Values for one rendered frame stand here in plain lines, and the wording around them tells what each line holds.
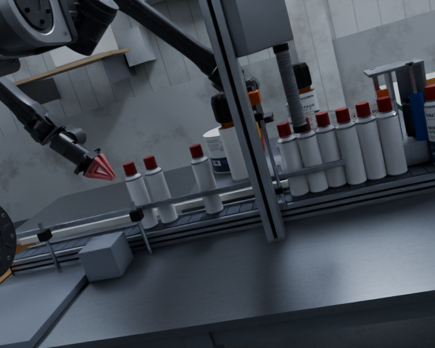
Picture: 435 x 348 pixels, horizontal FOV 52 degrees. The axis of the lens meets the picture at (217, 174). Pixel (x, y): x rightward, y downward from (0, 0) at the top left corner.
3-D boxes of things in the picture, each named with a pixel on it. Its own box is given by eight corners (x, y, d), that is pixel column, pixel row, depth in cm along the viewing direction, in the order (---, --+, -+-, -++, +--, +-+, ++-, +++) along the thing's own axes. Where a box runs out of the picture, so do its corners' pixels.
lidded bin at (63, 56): (121, 50, 409) (110, 19, 402) (103, 52, 372) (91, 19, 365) (75, 65, 421) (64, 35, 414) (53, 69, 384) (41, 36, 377)
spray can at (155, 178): (180, 215, 137) (159, 152, 131) (176, 222, 132) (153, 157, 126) (164, 219, 138) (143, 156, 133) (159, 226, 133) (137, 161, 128)
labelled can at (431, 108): (451, 158, 117) (439, 81, 112) (458, 163, 112) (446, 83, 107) (430, 162, 118) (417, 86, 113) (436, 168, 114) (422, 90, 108)
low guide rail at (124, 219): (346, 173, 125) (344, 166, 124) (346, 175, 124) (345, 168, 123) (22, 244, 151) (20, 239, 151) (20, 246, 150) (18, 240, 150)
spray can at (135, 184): (161, 221, 137) (139, 158, 132) (156, 228, 132) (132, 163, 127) (146, 224, 138) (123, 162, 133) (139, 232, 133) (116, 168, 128)
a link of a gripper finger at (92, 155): (123, 166, 134) (97, 148, 134) (114, 173, 127) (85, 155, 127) (112, 184, 136) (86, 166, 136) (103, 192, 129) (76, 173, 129)
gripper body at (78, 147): (103, 150, 136) (82, 136, 135) (88, 159, 126) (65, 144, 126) (93, 166, 138) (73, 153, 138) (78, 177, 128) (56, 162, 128)
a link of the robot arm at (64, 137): (43, 148, 130) (51, 132, 128) (56, 142, 136) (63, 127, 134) (63, 161, 130) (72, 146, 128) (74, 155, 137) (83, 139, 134)
